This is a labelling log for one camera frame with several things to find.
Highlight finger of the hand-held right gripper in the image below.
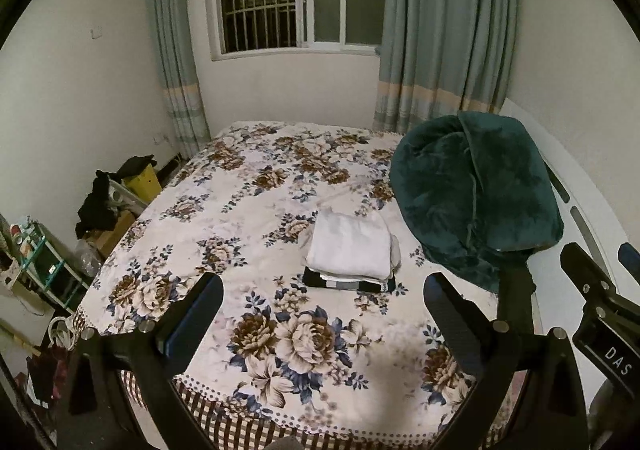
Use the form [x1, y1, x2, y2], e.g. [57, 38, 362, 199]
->
[617, 241, 640, 278]
[559, 243, 618, 317]

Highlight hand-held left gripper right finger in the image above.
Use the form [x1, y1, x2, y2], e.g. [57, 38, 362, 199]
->
[422, 273, 588, 450]

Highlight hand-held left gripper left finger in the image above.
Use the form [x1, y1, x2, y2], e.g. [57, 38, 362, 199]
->
[56, 273, 224, 450]

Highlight white knit sweater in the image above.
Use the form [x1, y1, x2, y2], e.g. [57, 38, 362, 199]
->
[306, 207, 393, 281]

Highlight dark pants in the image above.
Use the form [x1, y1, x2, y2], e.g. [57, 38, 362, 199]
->
[497, 263, 537, 336]

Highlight white headboard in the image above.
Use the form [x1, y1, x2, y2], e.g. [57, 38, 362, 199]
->
[500, 98, 640, 311]

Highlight white folded garment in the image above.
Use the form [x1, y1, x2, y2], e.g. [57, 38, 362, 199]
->
[320, 273, 390, 285]

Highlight black striped folded garment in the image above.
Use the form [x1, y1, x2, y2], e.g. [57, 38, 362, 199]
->
[303, 267, 397, 294]

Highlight cardboard box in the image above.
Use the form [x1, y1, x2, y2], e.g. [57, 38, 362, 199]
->
[92, 213, 136, 256]

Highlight clear plastic bag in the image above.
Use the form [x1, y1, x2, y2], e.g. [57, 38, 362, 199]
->
[75, 240, 103, 277]

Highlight dark green plush blanket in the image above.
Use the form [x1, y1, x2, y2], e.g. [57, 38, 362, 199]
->
[389, 111, 565, 293]

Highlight floral sheet bed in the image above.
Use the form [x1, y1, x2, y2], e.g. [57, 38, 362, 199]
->
[70, 120, 538, 450]

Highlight yellow box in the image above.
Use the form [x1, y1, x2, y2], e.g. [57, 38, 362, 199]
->
[122, 167, 163, 203]

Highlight red cloth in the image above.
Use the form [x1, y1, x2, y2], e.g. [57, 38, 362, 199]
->
[27, 345, 68, 403]

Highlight black clothing heap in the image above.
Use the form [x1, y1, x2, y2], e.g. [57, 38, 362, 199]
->
[75, 170, 123, 238]

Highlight black cloth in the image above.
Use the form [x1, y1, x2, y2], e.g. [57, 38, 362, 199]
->
[120, 155, 156, 178]

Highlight wooden broom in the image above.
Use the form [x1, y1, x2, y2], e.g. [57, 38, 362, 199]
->
[0, 320, 43, 356]

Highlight narrow teal curtain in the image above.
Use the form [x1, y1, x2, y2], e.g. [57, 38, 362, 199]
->
[144, 0, 212, 161]

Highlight wide teal curtain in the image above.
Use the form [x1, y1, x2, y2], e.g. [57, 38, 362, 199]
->
[372, 0, 518, 135]

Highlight white cable bundle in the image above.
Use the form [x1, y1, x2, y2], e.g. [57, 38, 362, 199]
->
[47, 315, 81, 348]

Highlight green frame shelf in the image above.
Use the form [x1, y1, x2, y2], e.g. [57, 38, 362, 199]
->
[20, 223, 93, 316]

